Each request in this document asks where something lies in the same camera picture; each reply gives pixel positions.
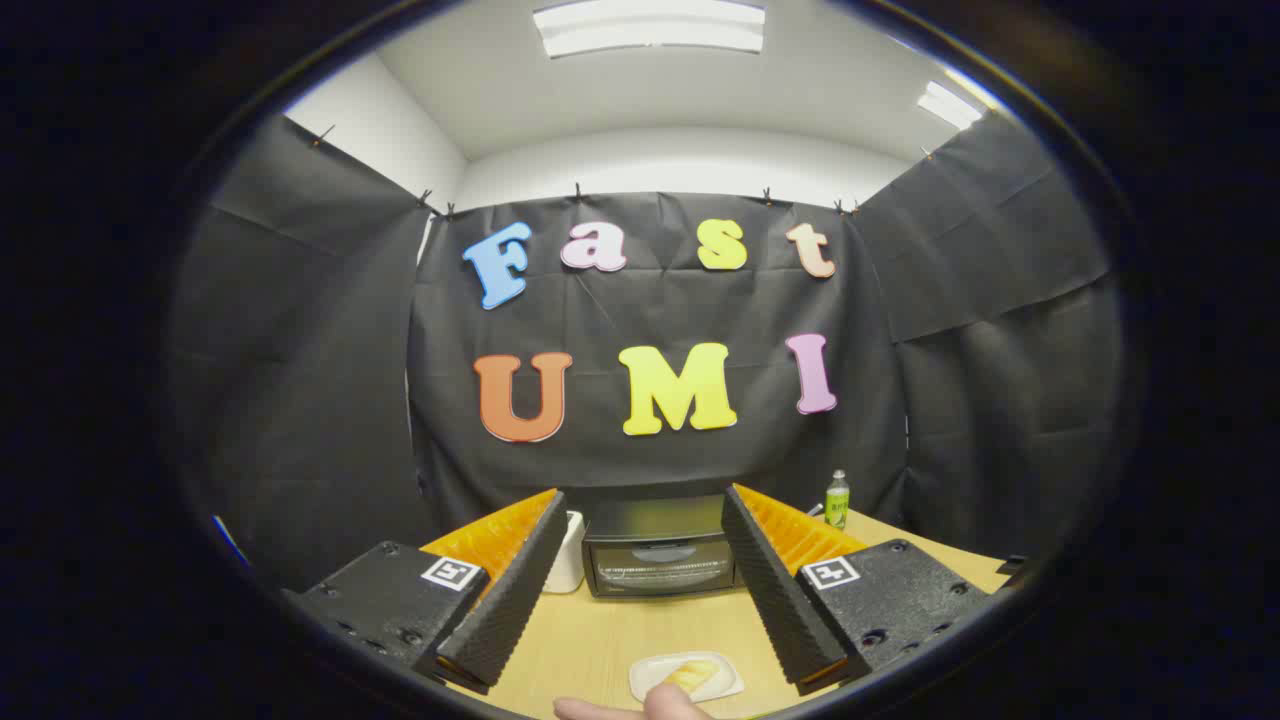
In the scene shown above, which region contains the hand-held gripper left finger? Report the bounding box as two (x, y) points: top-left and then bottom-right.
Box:
(285, 488), (569, 696)

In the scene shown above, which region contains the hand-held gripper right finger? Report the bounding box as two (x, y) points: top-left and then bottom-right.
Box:
(722, 484), (1001, 698)

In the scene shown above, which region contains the golden bread roll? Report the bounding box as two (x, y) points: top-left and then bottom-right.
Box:
(665, 659), (722, 694)

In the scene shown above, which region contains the black toaster oven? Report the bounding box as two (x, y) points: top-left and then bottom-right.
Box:
(582, 493), (745, 599)

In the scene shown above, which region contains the white bread toaster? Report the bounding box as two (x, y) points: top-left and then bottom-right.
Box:
(543, 510), (586, 595)

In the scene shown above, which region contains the white plate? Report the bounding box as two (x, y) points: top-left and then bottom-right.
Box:
(628, 652), (745, 704)

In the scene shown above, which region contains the small ceiling light panel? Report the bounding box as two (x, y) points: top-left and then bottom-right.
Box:
(918, 80), (986, 131)

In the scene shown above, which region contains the long ceiling light panel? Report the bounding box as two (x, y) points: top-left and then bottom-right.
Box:
(533, 0), (766, 59)

